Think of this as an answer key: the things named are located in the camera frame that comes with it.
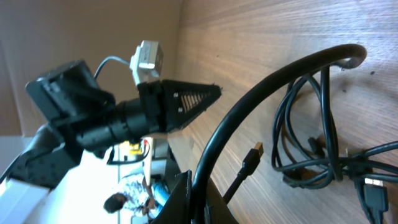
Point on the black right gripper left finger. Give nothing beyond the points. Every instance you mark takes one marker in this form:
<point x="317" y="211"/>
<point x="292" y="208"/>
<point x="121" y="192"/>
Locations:
<point x="177" y="208"/>

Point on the person in patterned shirt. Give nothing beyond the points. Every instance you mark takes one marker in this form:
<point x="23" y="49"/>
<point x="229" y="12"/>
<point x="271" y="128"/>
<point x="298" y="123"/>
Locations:
<point x="139" y="198"/>

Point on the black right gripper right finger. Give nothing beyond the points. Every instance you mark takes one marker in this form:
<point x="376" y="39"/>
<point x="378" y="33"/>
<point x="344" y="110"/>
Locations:
<point x="216" y="210"/>

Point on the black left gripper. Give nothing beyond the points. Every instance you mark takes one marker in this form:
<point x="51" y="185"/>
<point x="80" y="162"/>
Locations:
<point x="170" y="105"/>

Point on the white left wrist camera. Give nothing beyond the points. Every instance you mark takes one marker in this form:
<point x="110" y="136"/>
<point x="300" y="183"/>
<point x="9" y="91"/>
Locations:
<point x="146" y="63"/>

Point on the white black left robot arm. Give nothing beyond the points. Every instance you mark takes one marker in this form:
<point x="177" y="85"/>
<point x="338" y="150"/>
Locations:
<point x="80" y="116"/>

